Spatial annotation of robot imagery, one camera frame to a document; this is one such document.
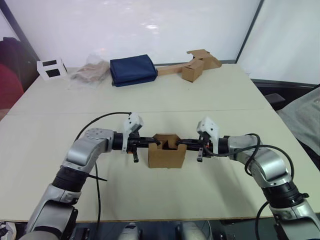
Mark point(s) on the folded navy blue fabric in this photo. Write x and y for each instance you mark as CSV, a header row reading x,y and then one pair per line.
x,y
132,70

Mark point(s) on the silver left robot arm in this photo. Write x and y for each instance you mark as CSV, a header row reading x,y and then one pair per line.
x,y
82,150

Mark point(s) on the red garment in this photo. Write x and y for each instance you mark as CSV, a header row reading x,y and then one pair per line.
x,y
10,85

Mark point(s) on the dark grey frame post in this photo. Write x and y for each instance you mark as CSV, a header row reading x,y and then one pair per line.
x,y
250,30

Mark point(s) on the small cardboard box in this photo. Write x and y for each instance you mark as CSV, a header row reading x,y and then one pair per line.
x,y
165,157
191,72

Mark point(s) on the dark jacket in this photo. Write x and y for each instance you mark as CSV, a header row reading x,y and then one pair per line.
x,y
12,51

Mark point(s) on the white patterned shoe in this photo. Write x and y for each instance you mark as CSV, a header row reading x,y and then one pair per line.
x,y
7,231

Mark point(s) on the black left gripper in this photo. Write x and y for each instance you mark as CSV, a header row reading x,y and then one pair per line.
x,y
132,145

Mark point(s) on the white card with black rectangles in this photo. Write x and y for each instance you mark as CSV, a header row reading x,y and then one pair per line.
x,y
51,68

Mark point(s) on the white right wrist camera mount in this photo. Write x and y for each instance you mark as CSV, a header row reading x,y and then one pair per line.
x,y
208,126

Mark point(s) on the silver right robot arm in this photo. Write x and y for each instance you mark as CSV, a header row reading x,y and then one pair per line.
x,y
270,162

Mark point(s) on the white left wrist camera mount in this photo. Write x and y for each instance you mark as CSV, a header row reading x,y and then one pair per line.
x,y
133,121

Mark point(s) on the long flat cardboard strip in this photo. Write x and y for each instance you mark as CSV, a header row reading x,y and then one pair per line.
x,y
170,69

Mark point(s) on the black slanted frame post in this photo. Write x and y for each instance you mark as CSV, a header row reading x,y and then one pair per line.
x,y
20,32

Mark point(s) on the grey rounded robot leg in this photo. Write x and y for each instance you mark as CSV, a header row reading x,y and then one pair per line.
x,y
192,231
130,232

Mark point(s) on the black chair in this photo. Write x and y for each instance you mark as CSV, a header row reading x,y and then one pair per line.
x,y
277,91

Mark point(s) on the clear bag with brown contents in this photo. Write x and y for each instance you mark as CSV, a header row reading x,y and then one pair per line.
x,y
87,72

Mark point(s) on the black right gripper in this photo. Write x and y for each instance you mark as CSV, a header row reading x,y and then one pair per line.
x,y
205,148

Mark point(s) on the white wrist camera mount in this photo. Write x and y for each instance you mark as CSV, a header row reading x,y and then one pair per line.
x,y
208,126
133,121

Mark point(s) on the small closed cardboard box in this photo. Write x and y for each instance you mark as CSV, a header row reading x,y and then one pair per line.
x,y
191,72

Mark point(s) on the grey cloth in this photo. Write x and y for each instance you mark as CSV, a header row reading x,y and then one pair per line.
x,y
302,120

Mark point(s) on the flattened cardboard box piece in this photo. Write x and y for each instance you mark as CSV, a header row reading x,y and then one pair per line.
x,y
207,60

